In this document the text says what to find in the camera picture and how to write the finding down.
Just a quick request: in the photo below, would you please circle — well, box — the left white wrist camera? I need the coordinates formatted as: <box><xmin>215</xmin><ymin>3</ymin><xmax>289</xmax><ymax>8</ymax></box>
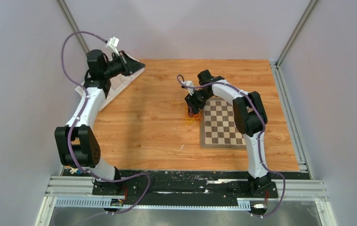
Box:
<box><xmin>105</xmin><ymin>36</ymin><xmax>120</xmax><ymax>56</ymax></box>

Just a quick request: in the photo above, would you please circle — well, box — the aluminium frame rail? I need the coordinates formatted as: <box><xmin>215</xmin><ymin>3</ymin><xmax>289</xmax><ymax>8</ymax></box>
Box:
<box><xmin>45</xmin><ymin>176</ymin><xmax>329</xmax><ymax>210</ymax></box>

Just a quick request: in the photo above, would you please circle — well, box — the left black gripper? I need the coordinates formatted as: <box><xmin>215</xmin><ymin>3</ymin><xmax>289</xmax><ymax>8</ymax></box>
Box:
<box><xmin>103</xmin><ymin>51</ymin><xmax>144</xmax><ymax>79</ymax></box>

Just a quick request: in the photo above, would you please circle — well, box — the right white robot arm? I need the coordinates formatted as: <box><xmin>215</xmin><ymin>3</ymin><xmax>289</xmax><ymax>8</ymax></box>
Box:
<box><xmin>176</xmin><ymin>70</ymin><xmax>271</xmax><ymax>197</ymax></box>

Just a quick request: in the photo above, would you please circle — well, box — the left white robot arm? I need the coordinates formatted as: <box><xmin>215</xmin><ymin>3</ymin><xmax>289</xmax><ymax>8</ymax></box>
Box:
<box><xmin>54</xmin><ymin>49</ymin><xmax>145</xmax><ymax>195</ymax></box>

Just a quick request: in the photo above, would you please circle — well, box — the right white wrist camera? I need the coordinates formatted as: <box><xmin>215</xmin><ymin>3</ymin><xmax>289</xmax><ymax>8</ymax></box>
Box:
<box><xmin>182</xmin><ymin>81</ymin><xmax>195</xmax><ymax>96</ymax></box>

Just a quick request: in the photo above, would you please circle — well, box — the white three-compartment tray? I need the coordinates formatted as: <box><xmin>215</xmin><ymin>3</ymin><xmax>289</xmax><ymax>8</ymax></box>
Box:
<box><xmin>74</xmin><ymin>51</ymin><xmax>145</xmax><ymax>112</ymax></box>

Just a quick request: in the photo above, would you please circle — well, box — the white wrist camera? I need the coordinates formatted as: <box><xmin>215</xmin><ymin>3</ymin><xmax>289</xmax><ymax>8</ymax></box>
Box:
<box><xmin>182</xmin><ymin>81</ymin><xmax>195</xmax><ymax>96</ymax></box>
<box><xmin>105</xmin><ymin>36</ymin><xmax>120</xmax><ymax>56</ymax></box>

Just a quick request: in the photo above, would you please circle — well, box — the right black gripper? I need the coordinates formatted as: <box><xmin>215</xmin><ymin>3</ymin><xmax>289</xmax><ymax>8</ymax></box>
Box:
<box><xmin>186</xmin><ymin>89</ymin><xmax>214</xmax><ymax>117</ymax></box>

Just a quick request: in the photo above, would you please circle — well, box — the orange cable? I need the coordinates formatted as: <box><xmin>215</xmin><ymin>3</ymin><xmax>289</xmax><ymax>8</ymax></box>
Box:
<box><xmin>184</xmin><ymin>106</ymin><xmax>203</xmax><ymax>123</ymax></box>

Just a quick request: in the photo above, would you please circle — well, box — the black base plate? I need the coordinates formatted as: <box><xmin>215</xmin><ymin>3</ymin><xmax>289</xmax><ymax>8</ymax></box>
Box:
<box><xmin>63</xmin><ymin>169</ymin><xmax>311</xmax><ymax>207</ymax></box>

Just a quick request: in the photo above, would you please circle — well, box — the wooden chessboard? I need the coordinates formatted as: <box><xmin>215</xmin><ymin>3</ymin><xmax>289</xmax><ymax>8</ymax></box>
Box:
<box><xmin>200</xmin><ymin>97</ymin><xmax>246</xmax><ymax>149</ymax></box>

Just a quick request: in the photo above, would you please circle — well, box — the white blue toy car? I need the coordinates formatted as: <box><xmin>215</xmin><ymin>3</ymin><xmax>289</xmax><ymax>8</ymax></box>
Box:
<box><xmin>69</xmin><ymin>168</ymin><xmax>82</xmax><ymax>176</ymax></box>

